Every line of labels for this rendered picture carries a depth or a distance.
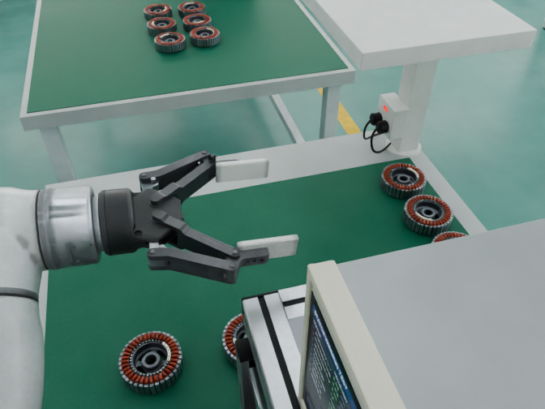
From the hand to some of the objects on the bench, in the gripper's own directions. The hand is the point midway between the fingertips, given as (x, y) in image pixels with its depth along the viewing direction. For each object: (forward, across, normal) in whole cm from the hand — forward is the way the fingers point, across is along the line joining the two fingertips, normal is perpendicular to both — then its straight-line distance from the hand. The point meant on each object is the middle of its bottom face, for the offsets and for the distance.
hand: (272, 204), depth 63 cm
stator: (-17, -6, -45) cm, 48 cm away
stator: (+2, -5, -44) cm, 44 cm away
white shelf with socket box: (+44, -47, -42) cm, 78 cm away
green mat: (+10, -20, -44) cm, 49 cm away
